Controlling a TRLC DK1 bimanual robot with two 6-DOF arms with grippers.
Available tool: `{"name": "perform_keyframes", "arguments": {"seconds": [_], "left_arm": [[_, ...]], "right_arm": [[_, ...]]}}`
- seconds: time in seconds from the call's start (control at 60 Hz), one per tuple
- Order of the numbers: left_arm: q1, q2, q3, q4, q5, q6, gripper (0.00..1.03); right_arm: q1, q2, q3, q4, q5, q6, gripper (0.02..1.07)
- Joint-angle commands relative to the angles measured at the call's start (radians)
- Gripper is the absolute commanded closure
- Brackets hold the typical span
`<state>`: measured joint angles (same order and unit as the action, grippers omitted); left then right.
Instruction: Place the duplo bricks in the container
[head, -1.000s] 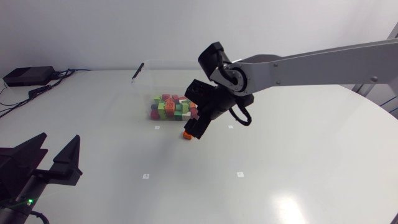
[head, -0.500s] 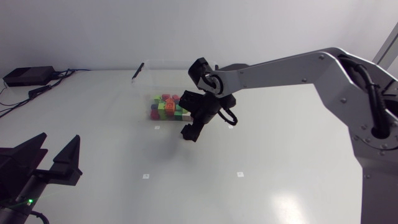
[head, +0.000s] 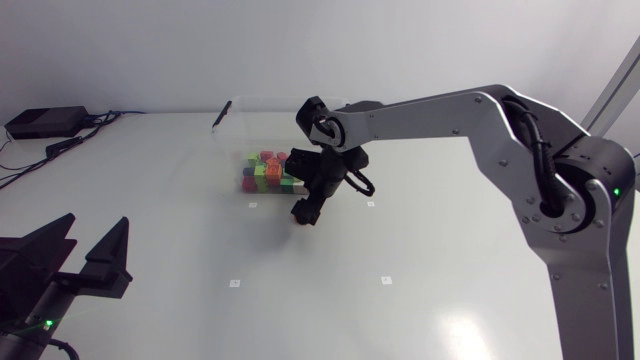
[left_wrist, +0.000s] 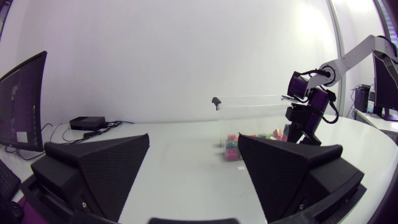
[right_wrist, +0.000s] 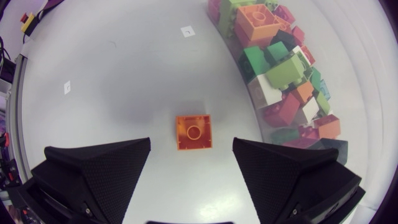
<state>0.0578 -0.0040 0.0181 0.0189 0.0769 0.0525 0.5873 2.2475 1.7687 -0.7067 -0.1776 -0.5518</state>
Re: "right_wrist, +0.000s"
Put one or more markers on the white toy brick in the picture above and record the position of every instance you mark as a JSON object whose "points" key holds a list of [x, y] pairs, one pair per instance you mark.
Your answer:
{"points": [[263, 91], [310, 110]]}

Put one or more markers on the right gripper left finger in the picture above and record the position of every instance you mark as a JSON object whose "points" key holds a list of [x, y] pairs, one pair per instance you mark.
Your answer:
{"points": [[102, 174]]}

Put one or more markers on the red toy brick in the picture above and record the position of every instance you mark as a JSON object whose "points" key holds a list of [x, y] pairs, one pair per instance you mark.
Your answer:
{"points": [[281, 112]]}

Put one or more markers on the orange toy brick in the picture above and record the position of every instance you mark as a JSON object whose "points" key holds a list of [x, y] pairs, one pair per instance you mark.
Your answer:
{"points": [[194, 132], [328, 127], [257, 21], [303, 91]]}

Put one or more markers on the dark blue toy brick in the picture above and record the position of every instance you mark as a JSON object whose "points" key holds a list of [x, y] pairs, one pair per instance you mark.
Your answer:
{"points": [[337, 149]]}

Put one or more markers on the clear plastic container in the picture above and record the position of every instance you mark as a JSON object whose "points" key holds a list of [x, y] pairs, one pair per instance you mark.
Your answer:
{"points": [[351, 93]]}

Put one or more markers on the pile of toy bricks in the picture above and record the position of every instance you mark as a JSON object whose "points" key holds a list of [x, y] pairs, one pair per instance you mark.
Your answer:
{"points": [[298, 37]]}

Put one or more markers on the yellow emergency stop button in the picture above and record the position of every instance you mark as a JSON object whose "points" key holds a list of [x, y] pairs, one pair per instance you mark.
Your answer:
{"points": [[28, 22]]}

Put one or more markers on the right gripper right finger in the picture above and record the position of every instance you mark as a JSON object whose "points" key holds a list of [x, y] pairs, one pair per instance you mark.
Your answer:
{"points": [[280, 177]]}

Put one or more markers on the light green toy brick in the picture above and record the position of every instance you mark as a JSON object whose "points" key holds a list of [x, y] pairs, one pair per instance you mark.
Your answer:
{"points": [[228, 14], [284, 73]]}

